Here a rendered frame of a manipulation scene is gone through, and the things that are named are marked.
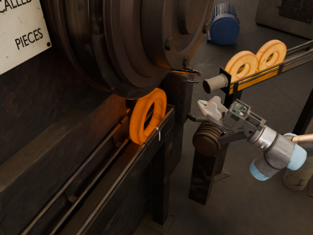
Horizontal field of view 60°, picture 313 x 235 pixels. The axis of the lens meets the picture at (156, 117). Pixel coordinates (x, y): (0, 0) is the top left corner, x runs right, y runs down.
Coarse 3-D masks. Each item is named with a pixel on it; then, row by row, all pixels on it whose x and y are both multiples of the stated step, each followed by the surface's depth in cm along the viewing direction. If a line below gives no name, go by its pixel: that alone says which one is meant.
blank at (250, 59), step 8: (240, 56) 109; (248, 56) 111; (256, 56) 113; (232, 64) 110; (240, 64) 111; (248, 64) 114; (256, 64) 116; (232, 72) 112; (240, 72) 119; (248, 72) 117; (232, 80) 115
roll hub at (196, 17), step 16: (144, 0) 48; (160, 0) 46; (176, 0) 52; (192, 0) 54; (208, 0) 66; (144, 16) 49; (160, 16) 47; (176, 16) 54; (192, 16) 57; (208, 16) 69; (144, 32) 51; (160, 32) 49; (176, 32) 57; (192, 32) 60; (160, 48) 52; (176, 48) 59; (192, 48) 66; (160, 64) 59; (176, 64) 60
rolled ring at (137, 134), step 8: (144, 96) 79; (152, 96) 79; (160, 96) 84; (136, 104) 78; (144, 104) 77; (160, 104) 89; (136, 112) 77; (144, 112) 78; (160, 112) 91; (136, 120) 77; (144, 120) 79; (152, 120) 92; (160, 120) 91; (136, 128) 78; (152, 128) 90; (136, 136) 79; (144, 136) 83
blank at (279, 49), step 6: (270, 42) 114; (276, 42) 114; (282, 42) 115; (264, 48) 114; (270, 48) 114; (276, 48) 116; (282, 48) 117; (258, 54) 116; (264, 54) 114; (270, 54) 116; (276, 54) 120; (282, 54) 120; (258, 60) 116; (264, 60) 117; (270, 60) 123; (276, 60) 121; (282, 60) 122; (258, 66) 117; (264, 66) 119; (270, 66) 121
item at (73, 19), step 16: (64, 0) 45; (80, 0) 44; (96, 0) 43; (64, 16) 47; (80, 16) 45; (96, 16) 45; (80, 32) 47; (96, 32) 46; (80, 48) 50; (96, 48) 47; (80, 64) 54; (96, 64) 49; (112, 64) 53; (96, 80) 58; (112, 80) 55; (160, 80) 76; (128, 96) 63
